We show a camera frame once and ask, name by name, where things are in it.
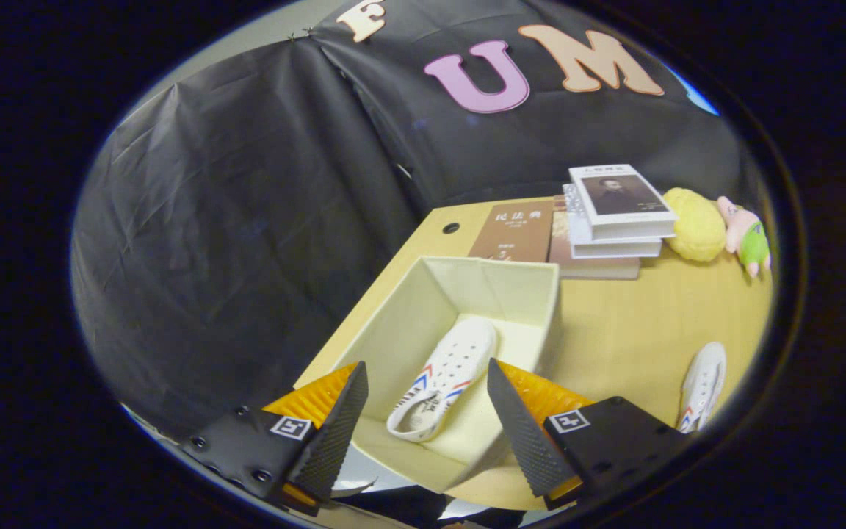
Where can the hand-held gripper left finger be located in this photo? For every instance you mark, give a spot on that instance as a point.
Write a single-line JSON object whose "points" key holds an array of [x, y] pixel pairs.
{"points": [[335, 433]]}

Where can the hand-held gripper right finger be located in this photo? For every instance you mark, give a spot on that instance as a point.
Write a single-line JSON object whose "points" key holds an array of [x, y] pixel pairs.
{"points": [[522, 433]]}

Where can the white shoe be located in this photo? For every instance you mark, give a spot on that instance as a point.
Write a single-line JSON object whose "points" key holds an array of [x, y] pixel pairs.
{"points": [[452, 360], [703, 382]]}

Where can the cream storage box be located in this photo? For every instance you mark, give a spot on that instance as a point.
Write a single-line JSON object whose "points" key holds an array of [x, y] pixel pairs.
{"points": [[467, 286]]}

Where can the thin brown cover book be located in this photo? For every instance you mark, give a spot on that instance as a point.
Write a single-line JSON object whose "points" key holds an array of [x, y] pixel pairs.
{"points": [[511, 231]]}

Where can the plain white book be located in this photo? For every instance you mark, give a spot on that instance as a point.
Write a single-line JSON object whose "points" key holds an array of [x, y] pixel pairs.
{"points": [[614, 249]]}

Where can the black round desk grommet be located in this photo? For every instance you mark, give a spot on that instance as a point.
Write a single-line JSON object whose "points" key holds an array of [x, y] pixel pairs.
{"points": [[451, 228]]}

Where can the white portrait cover book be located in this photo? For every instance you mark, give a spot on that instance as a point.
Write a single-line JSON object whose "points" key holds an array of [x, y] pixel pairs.
{"points": [[621, 195]]}

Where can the yellow round plush toy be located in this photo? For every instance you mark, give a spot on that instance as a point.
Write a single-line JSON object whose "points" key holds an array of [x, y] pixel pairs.
{"points": [[695, 224]]}

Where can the pink and green plush toy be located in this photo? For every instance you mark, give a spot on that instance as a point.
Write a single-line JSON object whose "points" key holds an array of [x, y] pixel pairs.
{"points": [[750, 239]]}

